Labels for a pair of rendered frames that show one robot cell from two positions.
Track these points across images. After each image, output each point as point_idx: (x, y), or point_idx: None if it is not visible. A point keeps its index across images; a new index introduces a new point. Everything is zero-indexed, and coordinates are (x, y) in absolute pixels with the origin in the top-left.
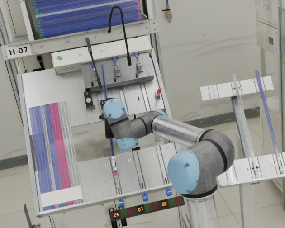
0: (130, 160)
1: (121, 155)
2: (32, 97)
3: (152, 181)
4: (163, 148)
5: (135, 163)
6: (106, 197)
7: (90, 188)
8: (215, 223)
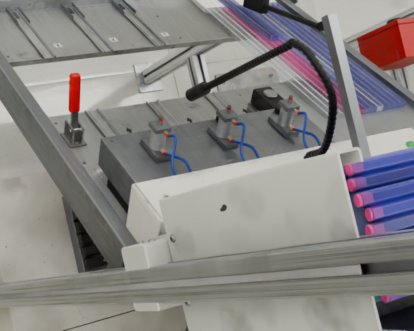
0: (112, 39)
1: (137, 45)
2: None
3: (49, 15)
4: (33, 54)
5: (97, 33)
6: (144, 1)
7: (183, 10)
8: None
